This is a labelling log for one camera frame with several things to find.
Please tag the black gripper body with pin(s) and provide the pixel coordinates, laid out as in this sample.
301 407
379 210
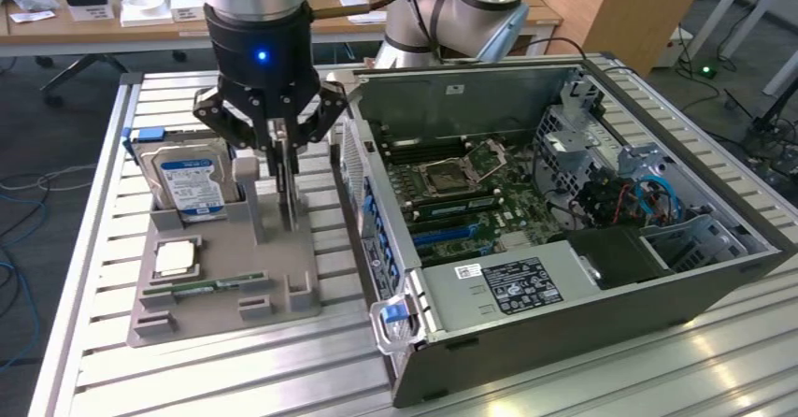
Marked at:
262 61

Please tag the graphics card with metal bracket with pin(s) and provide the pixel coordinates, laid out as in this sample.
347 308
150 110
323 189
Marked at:
289 202

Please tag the small white carton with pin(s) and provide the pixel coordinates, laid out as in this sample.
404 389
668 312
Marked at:
186 10

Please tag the wooden desk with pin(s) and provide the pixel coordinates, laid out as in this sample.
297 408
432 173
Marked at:
62 31
362 28

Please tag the black RAM slot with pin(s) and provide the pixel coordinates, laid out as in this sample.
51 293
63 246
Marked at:
432 157
430 153
428 148

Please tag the flat white box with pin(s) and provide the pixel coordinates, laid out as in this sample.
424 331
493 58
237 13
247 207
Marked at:
146 20

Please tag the CPU socket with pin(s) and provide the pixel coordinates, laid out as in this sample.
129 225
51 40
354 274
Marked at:
446 178

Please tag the white tape roll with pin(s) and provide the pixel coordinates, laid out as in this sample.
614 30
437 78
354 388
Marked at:
127 4

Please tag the black chair base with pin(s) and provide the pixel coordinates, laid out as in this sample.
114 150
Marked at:
55 99

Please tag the metal socket cover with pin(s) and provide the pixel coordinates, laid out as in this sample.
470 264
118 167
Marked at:
486 160

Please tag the grey parts rack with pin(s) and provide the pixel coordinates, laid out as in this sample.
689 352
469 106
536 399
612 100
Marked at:
231 248

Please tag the green RAM stick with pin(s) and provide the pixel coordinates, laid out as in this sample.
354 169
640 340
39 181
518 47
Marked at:
456 206
203 286

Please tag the white box with black lid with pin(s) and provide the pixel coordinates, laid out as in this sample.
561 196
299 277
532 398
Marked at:
90 12

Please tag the silver CPU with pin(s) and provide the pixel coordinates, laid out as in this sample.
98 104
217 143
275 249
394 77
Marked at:
175 258

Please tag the white and red card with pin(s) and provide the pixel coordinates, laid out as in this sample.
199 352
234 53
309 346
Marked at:
31 16

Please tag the white chipset heat sink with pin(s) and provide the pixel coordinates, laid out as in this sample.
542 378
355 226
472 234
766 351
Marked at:
517 240

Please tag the perforated metal drive cage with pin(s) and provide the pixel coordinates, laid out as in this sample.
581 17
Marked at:
580 155

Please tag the grey power supply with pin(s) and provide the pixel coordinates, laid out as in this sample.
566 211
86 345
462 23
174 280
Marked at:
449 295

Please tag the wooden cabinet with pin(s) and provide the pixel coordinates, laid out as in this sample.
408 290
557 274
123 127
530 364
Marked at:
624 15

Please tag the black plastic shroud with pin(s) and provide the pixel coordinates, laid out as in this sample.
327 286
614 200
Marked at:
617 258

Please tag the white box with red button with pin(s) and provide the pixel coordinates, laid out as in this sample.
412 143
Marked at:
673 54

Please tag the black adapter with green light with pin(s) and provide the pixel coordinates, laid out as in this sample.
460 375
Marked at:
706 70

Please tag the open grey PC case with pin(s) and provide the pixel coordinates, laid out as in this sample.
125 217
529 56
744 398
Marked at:
561 342

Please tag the silver disk bay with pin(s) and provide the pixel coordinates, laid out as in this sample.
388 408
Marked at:
717 244

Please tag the black tripod stand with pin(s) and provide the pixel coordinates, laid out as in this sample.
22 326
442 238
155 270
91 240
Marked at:
764 121

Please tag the hard disk with blue bracket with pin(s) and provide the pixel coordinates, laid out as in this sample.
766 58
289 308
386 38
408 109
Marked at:
187 183

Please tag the white table frame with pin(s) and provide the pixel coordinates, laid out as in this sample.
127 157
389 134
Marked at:
720 12

